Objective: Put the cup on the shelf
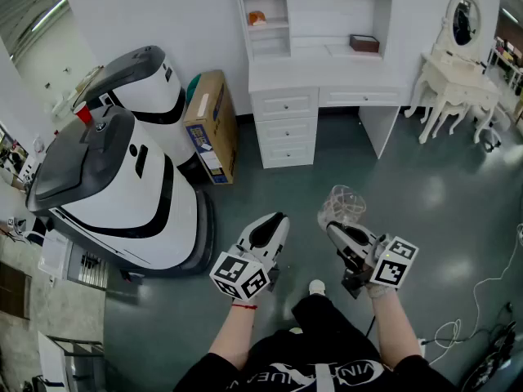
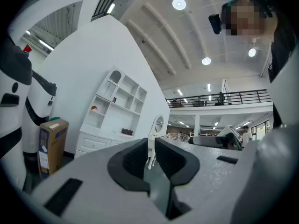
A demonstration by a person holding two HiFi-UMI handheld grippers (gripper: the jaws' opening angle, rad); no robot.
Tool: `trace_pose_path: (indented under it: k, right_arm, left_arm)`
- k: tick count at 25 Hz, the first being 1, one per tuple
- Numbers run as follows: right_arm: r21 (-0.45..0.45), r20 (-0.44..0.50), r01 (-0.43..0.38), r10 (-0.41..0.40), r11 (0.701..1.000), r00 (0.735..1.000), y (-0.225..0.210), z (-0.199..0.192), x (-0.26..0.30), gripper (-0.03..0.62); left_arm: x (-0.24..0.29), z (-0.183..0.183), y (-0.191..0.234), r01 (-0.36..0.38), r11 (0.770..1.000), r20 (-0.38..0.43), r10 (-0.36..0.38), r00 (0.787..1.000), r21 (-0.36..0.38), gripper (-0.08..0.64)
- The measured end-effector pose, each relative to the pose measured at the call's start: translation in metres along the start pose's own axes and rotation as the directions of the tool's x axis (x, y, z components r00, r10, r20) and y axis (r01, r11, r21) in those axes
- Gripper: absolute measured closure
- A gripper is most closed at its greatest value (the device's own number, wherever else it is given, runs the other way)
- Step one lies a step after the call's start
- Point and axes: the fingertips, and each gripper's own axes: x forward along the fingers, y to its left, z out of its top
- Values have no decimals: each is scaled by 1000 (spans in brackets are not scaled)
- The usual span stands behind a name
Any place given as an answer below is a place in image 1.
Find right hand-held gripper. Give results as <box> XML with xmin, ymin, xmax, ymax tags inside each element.
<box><xmin>325</xmin><ymin>221</ymin><xmax>420</xmax><ymax>301</ymax></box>

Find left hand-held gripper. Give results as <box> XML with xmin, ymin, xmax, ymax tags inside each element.
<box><xmin>208</xmin><ymin>212</ymin><xmax>292</xmax><ymax>302</ymax></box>

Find white shelf unit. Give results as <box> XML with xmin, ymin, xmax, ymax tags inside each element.
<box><xmin>232</xmin><ymin>0</ymin><xmax>396</xmax><ymax>63</ymax></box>

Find person's right forearm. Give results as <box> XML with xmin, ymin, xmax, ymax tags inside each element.
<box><xmin>369</xmin><ymin>287</ymin><xmax>422</xmax><ymax>369</ymax></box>

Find person's left forearm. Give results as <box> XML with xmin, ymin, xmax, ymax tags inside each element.
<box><xmin>207</xmin><ymin>296</ymin><xmax>259</xmax><ymax>368</ymax></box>

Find red plastic cup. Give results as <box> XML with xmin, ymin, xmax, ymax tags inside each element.
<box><xmin>73</xmin><ymin>100</ymin><xmax>94</xmax><ymax>126</ymax></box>

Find white knitted glove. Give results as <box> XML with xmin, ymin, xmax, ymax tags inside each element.
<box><xmin>364</xmin><ymin>280</ymin><xmax>398</xmax><ymax>301</ymax></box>

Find black trousers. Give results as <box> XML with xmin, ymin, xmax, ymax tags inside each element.
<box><xmin>291</xmin><ymin>293</ymin><xmax>382</xmax><ymax>361</ymax></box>

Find brown cardboard box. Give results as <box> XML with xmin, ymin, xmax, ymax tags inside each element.
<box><xmin>182</xmin><ymin>69</ymin><xmax>239</xmax><ymax>186</ymax></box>

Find white desk with drawers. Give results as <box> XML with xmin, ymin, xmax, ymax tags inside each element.
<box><xmin>247</xmin><ymin>53</ymin><xmax>409</xmax><ymax>170</ymax></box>

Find black printed t-shirt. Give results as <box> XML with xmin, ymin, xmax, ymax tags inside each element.
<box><xmin>172</xmin><ymin>327</ymin><xmax>459</xmax><ymax>392</ymax></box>

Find large white grey service robot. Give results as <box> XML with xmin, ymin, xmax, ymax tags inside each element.
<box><xmin>25</xmin><ymin>105</ymin><xmax>217</xmax><ymax>279</ymax></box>

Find green round cushion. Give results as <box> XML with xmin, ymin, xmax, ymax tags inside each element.
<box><xmin>185</xmin><ymin>73</ymin><xmax>203</xmax><ymax>106</ymax></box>

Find cream dressing table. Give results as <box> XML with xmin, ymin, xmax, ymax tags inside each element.
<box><xmin>403</xmin><ymin>51</ymin><xmax>504</xmax><ymax>145</ymax></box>

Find cream stool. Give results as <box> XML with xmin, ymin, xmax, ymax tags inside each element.
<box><xmin>448</xmin><ymin>102</ymin><xmax>512</xmax><ymax>145</ymax></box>

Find grey metal grille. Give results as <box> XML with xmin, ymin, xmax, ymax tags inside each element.
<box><xmin>66</xmin><ymin>242</ymin><xmax>110</xmax><ymax>290</ymax></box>

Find black equipment pile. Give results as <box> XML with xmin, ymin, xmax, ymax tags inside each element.
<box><xmin>459</xmin><ymin>302</ymin><xmax>523</xmax><ymax>392</ymax></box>

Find dark brown wooden box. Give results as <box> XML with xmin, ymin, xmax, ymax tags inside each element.
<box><xmin>348</xmin><ymin>33</ymin><xmax>382</xmax><ymax>54</ymax></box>

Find white paper box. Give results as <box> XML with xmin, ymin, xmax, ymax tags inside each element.
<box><xmin>38</xmin><ymin>229</ymin><xmax>71</xmax><ymax>282</ymax></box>

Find background storage rack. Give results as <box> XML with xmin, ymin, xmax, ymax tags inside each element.
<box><xmin>487</xmin><ymin>34</ymin><xmax>523</xmax><ymax>97</ymax></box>

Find oval dressing mirror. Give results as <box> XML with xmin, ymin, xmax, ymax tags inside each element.
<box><xmin>431</xmin><ymin>0</ymin><xmax>486</xmax><ymax>63</ymax></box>

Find brown floor mat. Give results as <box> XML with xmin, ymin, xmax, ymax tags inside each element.
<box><xmin>0</xmin><ymin>261</ymin><xmax>33</xmax><ymax>321</ymax></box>

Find ceiling strip light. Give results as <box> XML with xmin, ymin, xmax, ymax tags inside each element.
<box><xmin>30</xmin><ymin>0</ymin><xmax>69</xmax><ymax>33</ymax></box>

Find white floor cable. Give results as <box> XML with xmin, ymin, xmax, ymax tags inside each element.
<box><xmin>423</xmin><ymin>222</ymin><xmax>523</xmax><ymax>368</ymax></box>

